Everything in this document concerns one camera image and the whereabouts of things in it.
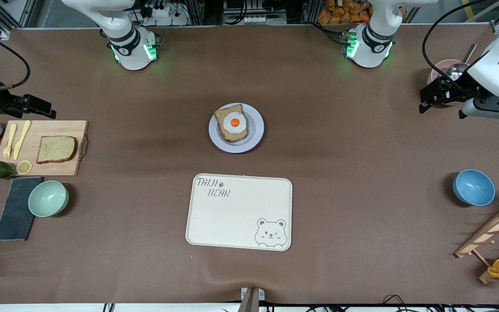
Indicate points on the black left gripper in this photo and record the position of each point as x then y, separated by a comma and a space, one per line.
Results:
458, 92

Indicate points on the brown bread slice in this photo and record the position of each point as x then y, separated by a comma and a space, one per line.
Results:
56, 149
223, 117

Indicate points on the pale round plate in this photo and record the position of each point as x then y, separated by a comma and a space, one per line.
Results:
256, 130

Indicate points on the fried egg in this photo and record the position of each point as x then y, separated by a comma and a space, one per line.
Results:
234, 123

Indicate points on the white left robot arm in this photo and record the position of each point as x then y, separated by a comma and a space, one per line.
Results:
371, 43

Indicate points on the wooden cutting board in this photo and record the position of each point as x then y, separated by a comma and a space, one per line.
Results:
50, 128

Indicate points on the pink bowl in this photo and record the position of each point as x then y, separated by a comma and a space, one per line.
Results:
438, 69

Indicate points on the yellow plastic knife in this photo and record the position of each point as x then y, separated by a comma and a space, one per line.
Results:
22, 138

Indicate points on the metal scoop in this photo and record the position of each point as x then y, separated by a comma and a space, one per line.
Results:
457, 69

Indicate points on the yellow plastic fork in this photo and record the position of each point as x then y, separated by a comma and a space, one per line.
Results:
10, 138

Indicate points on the lemon half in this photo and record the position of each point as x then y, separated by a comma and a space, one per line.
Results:
24, 167

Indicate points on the mint green bowl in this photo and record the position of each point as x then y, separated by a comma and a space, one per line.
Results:
48, 198

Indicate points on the blue bowl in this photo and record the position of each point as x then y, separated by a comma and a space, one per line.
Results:
474, 187

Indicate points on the dark grey cloth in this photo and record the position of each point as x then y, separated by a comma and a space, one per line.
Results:
15, 212

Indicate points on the bag of bread rolls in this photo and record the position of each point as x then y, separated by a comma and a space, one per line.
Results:
340, 13

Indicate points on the wooden cup rack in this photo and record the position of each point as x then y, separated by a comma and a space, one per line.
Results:
492, 232

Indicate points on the white power strip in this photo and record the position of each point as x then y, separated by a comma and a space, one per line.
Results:
163, 11

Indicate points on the cream bear print tray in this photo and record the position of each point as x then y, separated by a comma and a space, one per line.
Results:
236, 216

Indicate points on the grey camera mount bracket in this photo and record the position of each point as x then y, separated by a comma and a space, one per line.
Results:
251, 299

